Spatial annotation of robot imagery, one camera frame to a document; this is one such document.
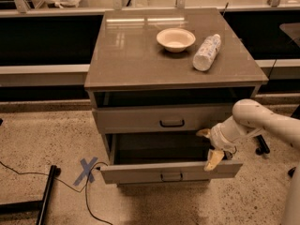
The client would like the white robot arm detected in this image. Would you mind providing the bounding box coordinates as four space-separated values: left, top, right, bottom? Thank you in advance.
196 99 300 225

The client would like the black stand leg right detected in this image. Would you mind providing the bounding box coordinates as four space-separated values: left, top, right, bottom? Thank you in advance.
255 135 270 156

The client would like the clear plastic water bottle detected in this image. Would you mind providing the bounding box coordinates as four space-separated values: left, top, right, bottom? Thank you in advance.
192 34 221 71

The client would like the grey drawer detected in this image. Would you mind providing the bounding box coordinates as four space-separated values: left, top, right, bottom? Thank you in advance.
92 103 233 134
101 131 242 185

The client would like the grey drawer cabinet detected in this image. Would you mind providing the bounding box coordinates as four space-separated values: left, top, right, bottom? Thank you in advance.
83 7 269 188

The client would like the black floor cable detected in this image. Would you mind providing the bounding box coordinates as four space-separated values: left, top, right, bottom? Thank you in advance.
0 159 114 225

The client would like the black stand leg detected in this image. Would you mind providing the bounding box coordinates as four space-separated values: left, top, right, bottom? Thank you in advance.
255 135 270 156
0 165 61 225

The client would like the black caster wheel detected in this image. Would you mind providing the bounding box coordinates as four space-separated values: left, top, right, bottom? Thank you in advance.
288 167 296 177

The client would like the grey top drawer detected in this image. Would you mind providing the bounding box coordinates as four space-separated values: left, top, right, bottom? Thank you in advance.
92 103 233 134

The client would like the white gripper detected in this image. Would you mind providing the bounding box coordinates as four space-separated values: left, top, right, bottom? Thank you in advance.
196 117 247 172

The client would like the white paper bowl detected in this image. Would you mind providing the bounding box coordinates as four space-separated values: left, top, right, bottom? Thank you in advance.
157 28 196 53

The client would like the blue tape cross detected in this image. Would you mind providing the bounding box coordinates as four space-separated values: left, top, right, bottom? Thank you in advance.
73 157 98 186

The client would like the black stand leg left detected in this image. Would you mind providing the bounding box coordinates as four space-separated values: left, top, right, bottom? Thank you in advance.
0 165 61 225

